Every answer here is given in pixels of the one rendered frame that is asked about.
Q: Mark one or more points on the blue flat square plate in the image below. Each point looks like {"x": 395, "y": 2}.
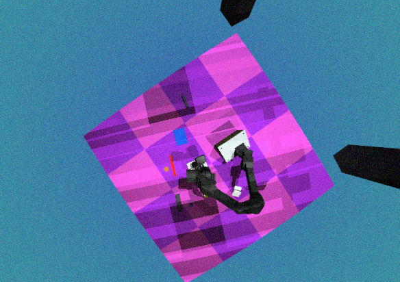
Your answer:
{"x": 180, "y": 136}

